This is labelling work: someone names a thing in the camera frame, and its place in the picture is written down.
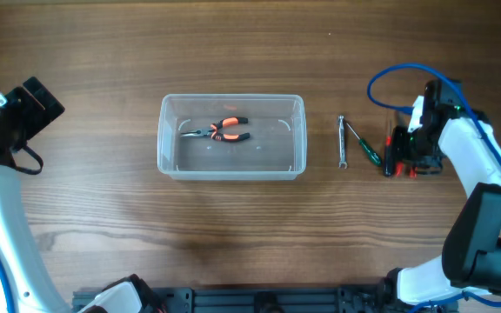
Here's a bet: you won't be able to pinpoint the clear plastic container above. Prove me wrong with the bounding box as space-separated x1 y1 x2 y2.
157 94 307 181

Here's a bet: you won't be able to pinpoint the orange black long-nose pliers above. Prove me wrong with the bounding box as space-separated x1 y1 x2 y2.
180 117 251 143

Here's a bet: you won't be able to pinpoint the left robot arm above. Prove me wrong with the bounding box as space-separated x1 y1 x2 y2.
0 77 72 312

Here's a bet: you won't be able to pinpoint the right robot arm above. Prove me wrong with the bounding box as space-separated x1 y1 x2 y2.
376 79 501 312

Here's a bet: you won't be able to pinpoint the silver combination wrench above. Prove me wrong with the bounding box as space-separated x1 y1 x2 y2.
337 115 348 169

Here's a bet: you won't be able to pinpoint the red black handled screwdriver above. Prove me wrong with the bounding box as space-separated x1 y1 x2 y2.
383 119 396 177

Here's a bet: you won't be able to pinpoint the green handled screwdriver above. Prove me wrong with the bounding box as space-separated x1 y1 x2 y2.
345 122 382 167

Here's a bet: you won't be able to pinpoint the right blue cable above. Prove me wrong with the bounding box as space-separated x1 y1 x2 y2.
366 63 501 313

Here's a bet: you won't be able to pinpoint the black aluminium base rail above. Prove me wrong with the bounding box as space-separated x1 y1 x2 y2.
71 284 391 313

